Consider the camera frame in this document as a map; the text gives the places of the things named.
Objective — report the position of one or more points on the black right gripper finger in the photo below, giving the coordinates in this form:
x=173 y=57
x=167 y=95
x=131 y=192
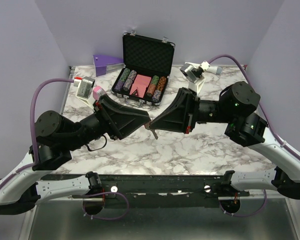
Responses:
x=178 y=108
x=171 y=122

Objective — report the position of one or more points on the pink card deck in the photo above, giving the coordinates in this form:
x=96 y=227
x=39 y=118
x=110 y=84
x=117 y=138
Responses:
x=140 y=85

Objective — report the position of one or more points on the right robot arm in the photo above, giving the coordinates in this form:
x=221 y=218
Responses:
x=236 y=108

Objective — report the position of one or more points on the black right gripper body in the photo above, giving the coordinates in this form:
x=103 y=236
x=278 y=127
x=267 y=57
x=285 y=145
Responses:
x=193 y=107

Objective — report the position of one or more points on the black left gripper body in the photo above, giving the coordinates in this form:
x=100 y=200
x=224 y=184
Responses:
x=103 y=114

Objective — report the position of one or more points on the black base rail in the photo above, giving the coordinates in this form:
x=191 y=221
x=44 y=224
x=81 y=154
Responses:
x=140 y=191

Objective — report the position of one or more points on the purple wedge block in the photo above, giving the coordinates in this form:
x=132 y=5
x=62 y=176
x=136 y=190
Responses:
x=106 y=64

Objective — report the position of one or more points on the white cylindrical tube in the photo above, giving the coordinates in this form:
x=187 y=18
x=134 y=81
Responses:
x=217 y=70

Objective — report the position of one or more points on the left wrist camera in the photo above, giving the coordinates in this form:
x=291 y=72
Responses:
x=84 y=88

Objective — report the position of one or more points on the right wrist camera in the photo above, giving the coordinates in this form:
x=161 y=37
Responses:
x=194 y=73

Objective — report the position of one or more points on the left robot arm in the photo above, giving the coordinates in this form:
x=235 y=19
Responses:
x=57 y=137

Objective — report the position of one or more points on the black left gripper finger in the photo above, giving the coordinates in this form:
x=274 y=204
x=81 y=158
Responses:
x=112 y=108
x=122 y=125

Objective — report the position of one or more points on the black poker chip case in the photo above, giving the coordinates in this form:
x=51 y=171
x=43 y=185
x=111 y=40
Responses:
x=144 y=56

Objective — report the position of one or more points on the pink plastic box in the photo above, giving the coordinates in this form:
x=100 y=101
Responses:
x=97 y=92

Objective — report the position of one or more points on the silver key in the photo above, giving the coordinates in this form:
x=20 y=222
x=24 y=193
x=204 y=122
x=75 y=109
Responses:
x=154 y=134

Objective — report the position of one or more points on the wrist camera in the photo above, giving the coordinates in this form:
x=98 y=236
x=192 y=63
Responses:
x=84 y=88
x=194 y=73

